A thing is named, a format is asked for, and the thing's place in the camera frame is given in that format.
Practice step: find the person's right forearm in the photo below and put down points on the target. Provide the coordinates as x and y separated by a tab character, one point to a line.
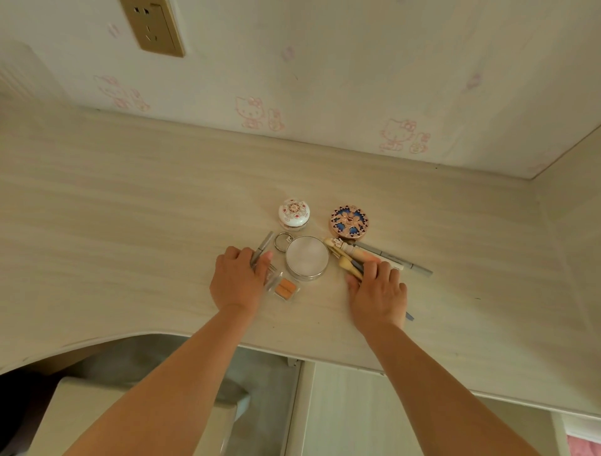
436	399

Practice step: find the white wardrobe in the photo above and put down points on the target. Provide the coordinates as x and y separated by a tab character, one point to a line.
584	425

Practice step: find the pink blue patterned compact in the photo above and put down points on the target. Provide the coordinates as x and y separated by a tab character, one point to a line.
348	221

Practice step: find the grey slim eyeliner pencil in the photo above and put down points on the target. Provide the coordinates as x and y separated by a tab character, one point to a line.
265	244

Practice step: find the person's right hand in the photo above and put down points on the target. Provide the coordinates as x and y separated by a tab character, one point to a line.
380	300

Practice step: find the gold wall socket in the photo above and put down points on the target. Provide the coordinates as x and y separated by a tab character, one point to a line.
152	28

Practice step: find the orange single eyeshadow pan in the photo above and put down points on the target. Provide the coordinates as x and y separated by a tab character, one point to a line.
285	289

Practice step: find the white chair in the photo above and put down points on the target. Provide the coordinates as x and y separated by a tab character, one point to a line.
84	418

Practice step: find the pink single eyeshadow pan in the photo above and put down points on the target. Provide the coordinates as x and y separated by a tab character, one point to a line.
274	275

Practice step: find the person's left forearm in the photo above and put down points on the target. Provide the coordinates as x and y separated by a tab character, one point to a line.
178	390

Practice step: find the white drawer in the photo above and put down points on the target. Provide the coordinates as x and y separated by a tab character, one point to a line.
343	413

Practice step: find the silver round cushion compact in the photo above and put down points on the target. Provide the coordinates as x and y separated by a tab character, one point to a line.
307	257

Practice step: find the light wooden table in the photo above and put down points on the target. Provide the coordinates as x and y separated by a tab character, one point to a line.
141	211

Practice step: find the person's left hand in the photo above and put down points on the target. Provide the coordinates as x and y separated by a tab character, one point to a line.
237	282

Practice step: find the white floral round compact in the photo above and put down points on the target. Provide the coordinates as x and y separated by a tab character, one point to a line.
294	211

